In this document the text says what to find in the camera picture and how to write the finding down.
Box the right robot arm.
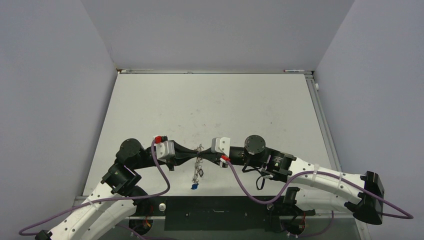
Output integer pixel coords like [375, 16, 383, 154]
[198, 135, 385, 225]

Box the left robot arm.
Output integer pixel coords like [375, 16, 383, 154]
[34, 136, 200, 240]

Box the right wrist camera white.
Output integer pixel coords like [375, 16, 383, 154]
[210, 137, 231, 157]

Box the red white marker pen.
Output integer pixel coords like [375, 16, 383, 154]
[283, 69, 306, 73]

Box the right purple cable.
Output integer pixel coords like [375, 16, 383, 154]
[225, 158, 415, 220]

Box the metal disc keyring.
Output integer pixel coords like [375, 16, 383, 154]
[192, 144, 204, 184]

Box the aluminium table frame rail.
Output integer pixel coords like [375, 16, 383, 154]
[298, 73, 371, 240]

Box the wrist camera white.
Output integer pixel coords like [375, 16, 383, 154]
[210, 137, 231, 157]
[155, 140, 176, 162]

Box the key with blue tag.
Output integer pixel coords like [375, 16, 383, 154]
[190, 183, 199, 190]

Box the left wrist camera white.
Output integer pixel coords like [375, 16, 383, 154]
[155, 140, 176, 162]

